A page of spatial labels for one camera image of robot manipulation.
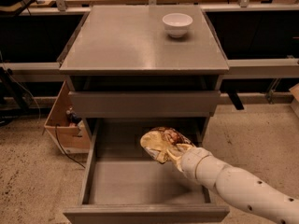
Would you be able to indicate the closed grey top drawer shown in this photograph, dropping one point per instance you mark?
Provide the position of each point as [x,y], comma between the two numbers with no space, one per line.
[144,104]

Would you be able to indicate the open grey middle drawer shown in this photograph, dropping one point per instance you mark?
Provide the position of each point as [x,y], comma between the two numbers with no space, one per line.
[124,185]

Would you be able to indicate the grey metal rail frame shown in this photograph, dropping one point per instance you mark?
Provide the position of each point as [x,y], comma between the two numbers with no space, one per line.
[238,69]

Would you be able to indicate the cardboard box on floor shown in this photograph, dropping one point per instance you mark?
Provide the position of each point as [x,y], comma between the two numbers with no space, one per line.
[66,134]

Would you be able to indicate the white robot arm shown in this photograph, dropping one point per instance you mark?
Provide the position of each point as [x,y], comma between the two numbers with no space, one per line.
[238,187]

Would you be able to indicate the grey drawer cabinet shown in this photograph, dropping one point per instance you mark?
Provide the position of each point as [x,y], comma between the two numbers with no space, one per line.
[126,48]

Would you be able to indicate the white ceramic bowl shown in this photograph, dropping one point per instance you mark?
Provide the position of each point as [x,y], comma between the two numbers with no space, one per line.
[177,24]

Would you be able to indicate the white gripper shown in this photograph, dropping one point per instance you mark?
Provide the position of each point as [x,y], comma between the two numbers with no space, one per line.
[189,162]

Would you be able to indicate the brown sea salt chip bag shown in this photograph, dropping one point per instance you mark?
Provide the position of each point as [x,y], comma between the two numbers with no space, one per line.
[158,140]

